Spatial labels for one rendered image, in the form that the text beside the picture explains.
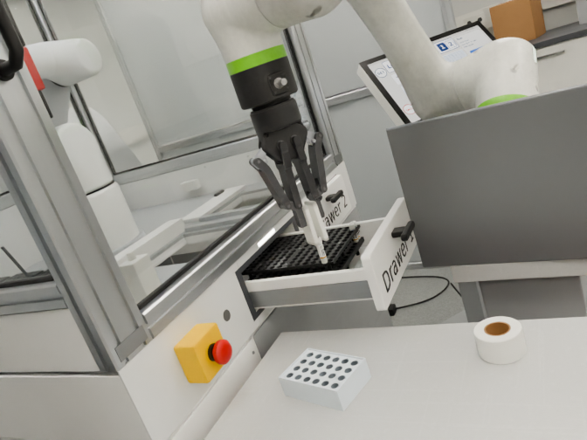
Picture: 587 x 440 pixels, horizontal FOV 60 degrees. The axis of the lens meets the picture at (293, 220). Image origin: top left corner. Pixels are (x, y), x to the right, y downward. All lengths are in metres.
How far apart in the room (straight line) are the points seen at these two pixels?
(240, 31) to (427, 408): 0.59
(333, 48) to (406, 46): 1.54
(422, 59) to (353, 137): 1.59
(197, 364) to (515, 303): 0.70
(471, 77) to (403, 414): 0.75
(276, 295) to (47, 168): 0.49
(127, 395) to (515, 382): 0.55
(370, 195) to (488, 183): 1.84
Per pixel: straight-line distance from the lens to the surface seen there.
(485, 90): 1.19
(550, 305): 1.21
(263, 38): 0.76
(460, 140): 1.04
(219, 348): 0.84
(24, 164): 0.73
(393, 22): 1.19
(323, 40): 2.74
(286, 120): 0.77
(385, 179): 2.79
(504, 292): 1.21
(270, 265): 1.05
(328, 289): 0.95
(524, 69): 1.21
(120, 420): 0.86
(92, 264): 0.76
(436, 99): 1.26
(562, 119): 1.01
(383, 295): 0.91
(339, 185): 1.47
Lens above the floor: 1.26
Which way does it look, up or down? 16 degrees down
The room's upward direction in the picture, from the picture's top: 19 degrees counter-clockwise
